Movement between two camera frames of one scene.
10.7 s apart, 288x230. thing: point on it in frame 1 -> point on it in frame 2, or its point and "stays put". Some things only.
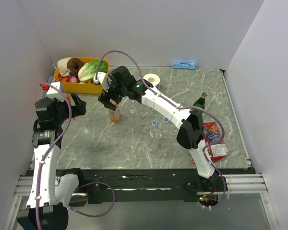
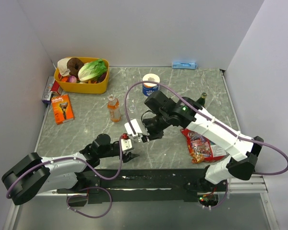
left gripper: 78,109 -> 128,156
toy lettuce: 87,71 stays put
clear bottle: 154,141 -> 139,144
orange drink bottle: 115,115 stays put
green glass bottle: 200,103 stays put
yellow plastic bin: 90,87 stays put
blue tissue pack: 184,65 stays put
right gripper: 104,97 -> 150,136
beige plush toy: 62,65 stays put
